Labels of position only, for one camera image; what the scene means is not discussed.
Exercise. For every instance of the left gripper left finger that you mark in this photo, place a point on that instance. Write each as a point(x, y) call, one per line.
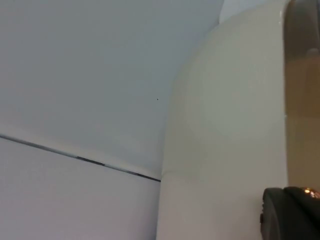
point(272, 220)

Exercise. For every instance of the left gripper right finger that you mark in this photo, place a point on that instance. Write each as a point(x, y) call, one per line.
point(307, 220)

